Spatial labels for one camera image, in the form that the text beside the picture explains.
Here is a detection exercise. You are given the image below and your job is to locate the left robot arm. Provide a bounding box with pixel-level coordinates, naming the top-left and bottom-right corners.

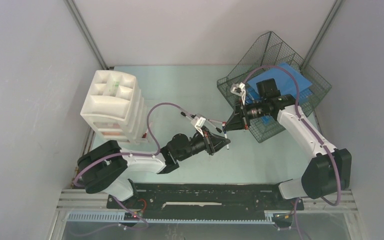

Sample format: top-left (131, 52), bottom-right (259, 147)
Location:
top-left (74, 128), bottom-right (231, 208)

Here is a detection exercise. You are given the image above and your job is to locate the green wire mesh organizer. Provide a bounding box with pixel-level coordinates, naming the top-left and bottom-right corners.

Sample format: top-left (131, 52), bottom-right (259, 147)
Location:
top-left (216, 31), bottom-right (333, 144)

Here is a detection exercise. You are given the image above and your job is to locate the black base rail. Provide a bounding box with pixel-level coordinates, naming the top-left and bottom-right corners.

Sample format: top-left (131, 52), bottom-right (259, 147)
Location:
top-left (122, 183), bottom-right (295, 222)

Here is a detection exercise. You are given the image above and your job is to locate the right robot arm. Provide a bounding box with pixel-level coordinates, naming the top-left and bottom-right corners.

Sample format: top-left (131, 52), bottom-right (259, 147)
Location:
top-left (223, 78), bottom-right (352, 209)

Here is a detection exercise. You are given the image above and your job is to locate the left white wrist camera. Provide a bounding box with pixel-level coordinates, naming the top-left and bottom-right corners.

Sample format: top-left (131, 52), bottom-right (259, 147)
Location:
top-left (190, 115), bottom-right (207, 130)

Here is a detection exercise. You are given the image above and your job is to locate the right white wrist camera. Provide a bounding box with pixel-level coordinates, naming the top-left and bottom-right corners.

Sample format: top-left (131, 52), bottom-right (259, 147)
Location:
top-left (230, 82), bottom-right (246, 105)

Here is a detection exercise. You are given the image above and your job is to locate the black cap marker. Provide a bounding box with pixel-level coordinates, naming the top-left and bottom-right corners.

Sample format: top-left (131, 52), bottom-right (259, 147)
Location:
top-left (207, 120), bottom-right (223, 133)
top-left (180, 111), bottom-right (194, 121)

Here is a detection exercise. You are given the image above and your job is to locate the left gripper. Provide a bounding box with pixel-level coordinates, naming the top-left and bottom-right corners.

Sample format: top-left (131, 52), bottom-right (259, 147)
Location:
top-left (177, 125), bottom-right (230, 161)

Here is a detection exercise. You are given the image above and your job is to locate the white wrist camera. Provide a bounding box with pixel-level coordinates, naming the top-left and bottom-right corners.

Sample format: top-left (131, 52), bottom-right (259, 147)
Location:
top-left (230, 82), bottom-right (246, 105)
top-left (190, 115), bottom-right (207, 130)

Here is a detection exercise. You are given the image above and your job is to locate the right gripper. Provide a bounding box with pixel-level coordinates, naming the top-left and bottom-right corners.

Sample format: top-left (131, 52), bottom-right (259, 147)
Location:
top-left (223, 98), bottom-right (267, 131)

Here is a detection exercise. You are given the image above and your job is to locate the blue cap marker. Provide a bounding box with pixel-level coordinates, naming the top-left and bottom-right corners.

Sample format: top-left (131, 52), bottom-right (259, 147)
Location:
top-left (223, 131), bottom-right (230, 150)

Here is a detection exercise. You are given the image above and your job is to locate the white plastic drawer organizer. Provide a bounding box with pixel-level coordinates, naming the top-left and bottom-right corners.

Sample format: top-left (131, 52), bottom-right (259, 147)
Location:
top-left (80, 70), bottom-right (149, 145)

